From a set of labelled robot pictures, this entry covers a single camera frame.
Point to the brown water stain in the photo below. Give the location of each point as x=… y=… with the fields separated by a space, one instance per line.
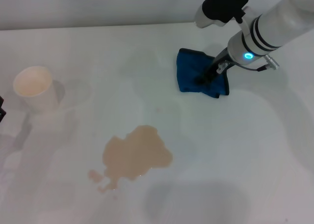
x=135 y=152

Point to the white and black right wrist camera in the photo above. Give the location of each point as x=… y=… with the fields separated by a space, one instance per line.
x=220 y=3

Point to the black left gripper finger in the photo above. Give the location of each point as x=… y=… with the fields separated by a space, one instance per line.
x=1 y=111

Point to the blue rag with black trim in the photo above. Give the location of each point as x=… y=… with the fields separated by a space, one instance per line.
x=190 y=69

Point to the white paper cup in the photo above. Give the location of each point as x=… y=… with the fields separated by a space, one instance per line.
x=33 y=84

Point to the small silver metal bracket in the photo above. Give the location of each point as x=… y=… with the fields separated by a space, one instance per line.
x=222 y=67

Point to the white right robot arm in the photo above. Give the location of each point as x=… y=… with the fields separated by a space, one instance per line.
x=282 y=20

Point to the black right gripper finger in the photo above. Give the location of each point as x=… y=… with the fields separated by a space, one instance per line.
x=209 y=79
x=200 y=80

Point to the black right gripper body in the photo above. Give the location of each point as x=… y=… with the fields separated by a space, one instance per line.
x=219 y=62

